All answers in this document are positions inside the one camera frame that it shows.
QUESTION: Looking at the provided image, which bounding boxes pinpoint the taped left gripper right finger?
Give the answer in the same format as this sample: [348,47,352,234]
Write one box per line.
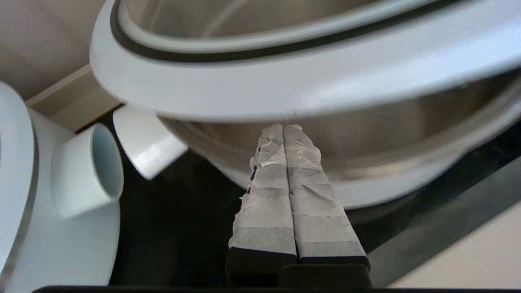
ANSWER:
[284,124,371,270]

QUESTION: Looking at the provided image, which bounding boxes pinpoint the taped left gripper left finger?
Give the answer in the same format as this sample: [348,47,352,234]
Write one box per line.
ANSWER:
[226,123,298,286]

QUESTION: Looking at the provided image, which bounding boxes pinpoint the deep white pot steel interior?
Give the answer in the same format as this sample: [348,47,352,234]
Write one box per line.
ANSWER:
[113,69,521,211]

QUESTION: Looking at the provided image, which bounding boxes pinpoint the shallow white pot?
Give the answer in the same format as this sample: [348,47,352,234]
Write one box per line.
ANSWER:
[0,81,125,287]

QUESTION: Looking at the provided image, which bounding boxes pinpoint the black glass induction cooktop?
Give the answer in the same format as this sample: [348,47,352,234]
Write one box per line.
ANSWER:
[108,118,521,287]

